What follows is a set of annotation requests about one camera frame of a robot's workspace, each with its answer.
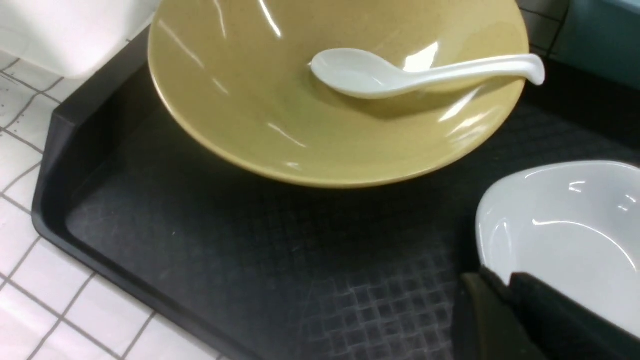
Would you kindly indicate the large white plastic tub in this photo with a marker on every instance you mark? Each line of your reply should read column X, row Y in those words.
column 71, row 38

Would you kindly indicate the blue chopstick bin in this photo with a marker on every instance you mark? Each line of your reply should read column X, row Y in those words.
column 602, row 37

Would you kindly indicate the black serving tray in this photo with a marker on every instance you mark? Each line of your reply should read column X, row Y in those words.
column 262, row 270

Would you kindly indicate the white checked tablecloth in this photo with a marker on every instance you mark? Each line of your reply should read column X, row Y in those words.
column 53, row 307

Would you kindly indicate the white soup spoon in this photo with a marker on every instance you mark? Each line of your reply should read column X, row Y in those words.
column 366, row 76

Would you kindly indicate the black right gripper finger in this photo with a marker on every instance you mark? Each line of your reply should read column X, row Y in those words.
column 526, row 319

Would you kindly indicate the yellow noodle bowl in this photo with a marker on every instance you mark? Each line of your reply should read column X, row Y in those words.
column 236, row 76

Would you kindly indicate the white square dish on tray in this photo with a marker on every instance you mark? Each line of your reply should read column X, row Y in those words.
column 573, row 225

